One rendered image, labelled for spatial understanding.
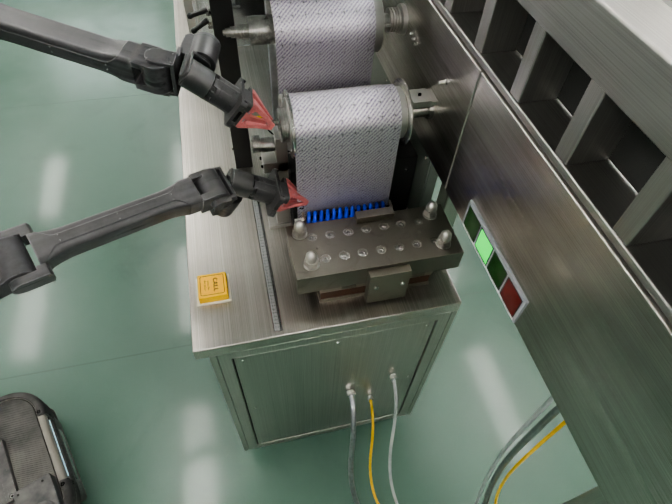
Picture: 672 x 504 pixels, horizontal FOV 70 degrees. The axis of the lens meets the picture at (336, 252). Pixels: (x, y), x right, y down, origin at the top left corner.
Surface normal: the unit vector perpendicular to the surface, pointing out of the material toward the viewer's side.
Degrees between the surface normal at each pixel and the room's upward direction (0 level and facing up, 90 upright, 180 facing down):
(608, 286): 90
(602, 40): 90
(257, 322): 0
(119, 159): 0
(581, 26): 90
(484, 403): 0
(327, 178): 90
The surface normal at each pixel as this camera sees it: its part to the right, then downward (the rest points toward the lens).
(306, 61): 0.22, 0.79
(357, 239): 0.04, -0.62
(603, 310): -0.97, 0.15
